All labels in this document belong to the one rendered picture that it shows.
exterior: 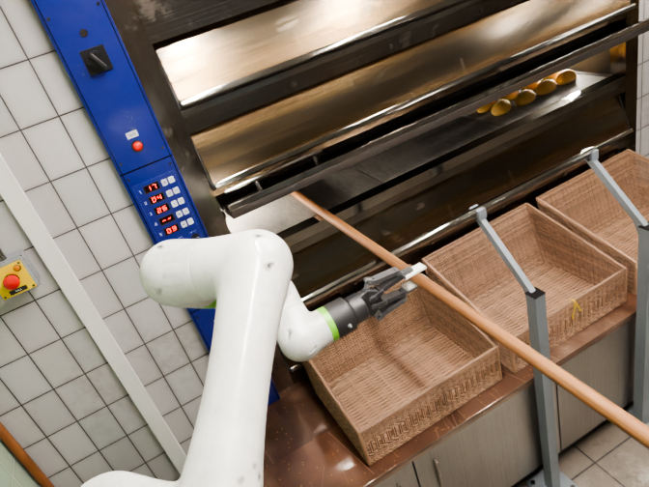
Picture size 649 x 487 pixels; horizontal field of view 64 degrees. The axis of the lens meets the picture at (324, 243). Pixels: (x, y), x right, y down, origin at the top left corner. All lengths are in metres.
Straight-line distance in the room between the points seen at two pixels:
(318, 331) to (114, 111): 0.81
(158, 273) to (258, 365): 0.25
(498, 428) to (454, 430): 0.21
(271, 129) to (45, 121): 0.63
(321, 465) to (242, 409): 1.10
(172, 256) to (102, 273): 0.81
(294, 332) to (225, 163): 0.63
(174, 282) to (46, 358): 0.98
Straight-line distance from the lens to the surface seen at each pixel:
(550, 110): 2.38
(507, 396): 1.92
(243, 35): 1.66
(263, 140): 1.69
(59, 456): 2.07
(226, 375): 0.79
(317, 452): 1.89
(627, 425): 1.05
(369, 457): 1.77
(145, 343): 1.85
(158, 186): 1.62
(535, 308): 1.70
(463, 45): 2.04
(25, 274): 1.64
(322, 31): 1.73
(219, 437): 0.76
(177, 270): 0.92
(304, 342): 1.27
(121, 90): 1.56
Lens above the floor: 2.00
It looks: 29 degrees down
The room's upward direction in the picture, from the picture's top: 18 degrees counter-clockwise
